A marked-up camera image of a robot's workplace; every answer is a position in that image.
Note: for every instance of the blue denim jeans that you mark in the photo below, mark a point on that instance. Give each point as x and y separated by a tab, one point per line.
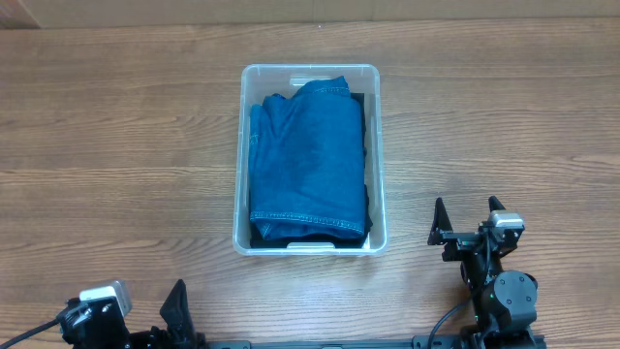
306	162

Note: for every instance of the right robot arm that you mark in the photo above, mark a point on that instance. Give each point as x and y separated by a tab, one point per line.
504	301

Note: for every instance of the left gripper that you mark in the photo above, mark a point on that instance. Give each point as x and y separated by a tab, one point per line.
146	334

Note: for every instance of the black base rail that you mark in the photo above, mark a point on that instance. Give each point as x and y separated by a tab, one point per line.
329	343

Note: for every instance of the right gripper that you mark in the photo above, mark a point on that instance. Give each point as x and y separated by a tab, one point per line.
442	232

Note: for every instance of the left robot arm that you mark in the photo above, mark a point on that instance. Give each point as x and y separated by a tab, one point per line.
156	338

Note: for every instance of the black cloth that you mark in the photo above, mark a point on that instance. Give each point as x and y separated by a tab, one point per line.
279	234
361	116

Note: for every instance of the clear plastic storage bin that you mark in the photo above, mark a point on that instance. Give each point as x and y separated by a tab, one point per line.
261	80

